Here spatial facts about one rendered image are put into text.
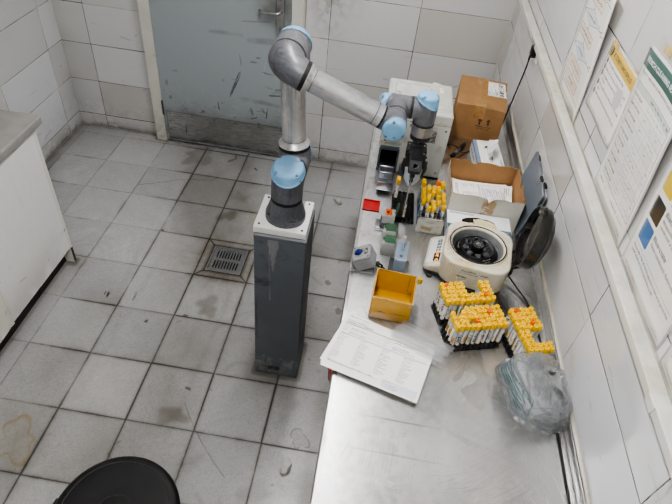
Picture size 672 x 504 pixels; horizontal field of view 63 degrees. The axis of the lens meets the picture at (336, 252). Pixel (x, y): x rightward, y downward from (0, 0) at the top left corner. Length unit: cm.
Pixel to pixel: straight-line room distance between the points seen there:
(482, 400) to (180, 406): 143
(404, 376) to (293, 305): 77
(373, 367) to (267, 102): 249
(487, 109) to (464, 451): 163
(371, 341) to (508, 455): 50
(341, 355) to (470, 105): 146
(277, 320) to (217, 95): 196
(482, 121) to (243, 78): 170
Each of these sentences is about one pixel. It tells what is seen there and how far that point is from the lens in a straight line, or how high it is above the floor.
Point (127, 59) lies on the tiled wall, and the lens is 410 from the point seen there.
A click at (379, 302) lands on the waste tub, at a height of 95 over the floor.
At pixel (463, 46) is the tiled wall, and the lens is 360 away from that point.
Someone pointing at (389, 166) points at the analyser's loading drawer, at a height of 95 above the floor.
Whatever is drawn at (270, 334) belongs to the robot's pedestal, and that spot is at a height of 30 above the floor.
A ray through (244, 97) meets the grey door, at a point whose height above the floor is 43.
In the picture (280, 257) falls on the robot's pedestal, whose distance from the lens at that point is 210.
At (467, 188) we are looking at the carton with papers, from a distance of 233.
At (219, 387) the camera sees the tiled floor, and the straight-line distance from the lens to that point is 267.
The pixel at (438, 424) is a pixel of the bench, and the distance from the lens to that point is 162.
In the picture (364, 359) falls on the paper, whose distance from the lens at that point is 168.
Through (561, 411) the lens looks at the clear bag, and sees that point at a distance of 167.
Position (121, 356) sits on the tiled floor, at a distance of 285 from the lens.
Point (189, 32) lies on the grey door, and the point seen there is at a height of 81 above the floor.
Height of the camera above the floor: 224
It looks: 43 degrees down
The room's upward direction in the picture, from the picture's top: 7 degrees clockwise
